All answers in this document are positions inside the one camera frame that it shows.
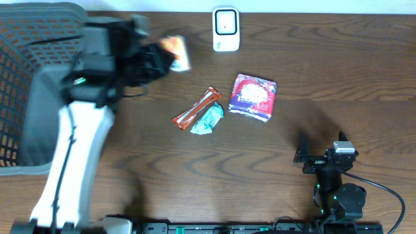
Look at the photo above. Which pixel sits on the orange snack bar wrapper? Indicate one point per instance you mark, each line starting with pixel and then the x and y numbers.
pixel 185 119

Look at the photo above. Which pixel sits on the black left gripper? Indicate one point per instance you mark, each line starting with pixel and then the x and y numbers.
pixel 156 60

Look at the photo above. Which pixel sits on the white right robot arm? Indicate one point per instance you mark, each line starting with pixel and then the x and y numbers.
pixel 340 203

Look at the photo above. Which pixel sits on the small orange juice carton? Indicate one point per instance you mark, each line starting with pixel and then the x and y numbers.
pixel 178 47

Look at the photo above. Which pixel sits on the teal green packet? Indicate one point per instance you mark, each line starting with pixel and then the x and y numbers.
pixel 209 120

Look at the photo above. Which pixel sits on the grey plastic lattice basket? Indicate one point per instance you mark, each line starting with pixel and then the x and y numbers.
pixel 38 43

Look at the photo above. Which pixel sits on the white barcode scanner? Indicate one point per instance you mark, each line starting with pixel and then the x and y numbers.
pixel 226 29

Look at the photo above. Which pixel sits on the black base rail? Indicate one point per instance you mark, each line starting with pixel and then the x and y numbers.
pixel 280 227

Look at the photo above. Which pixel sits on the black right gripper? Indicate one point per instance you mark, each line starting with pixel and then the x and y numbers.
pixel 318 159

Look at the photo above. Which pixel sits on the floral red purple packet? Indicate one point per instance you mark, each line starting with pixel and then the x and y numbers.
pixel 253 97

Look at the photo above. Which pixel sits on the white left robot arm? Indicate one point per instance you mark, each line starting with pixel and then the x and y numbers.
pixel 86 116

